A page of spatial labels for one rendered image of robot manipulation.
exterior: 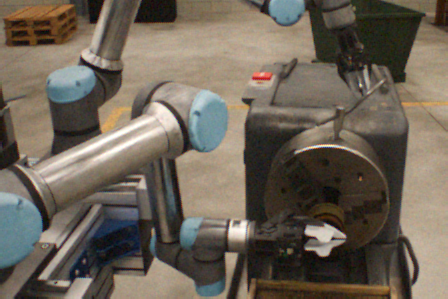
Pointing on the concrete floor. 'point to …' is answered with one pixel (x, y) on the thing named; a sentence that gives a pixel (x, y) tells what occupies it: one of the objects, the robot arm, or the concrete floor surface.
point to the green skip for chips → (373, 33)
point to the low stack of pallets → (40, 24)
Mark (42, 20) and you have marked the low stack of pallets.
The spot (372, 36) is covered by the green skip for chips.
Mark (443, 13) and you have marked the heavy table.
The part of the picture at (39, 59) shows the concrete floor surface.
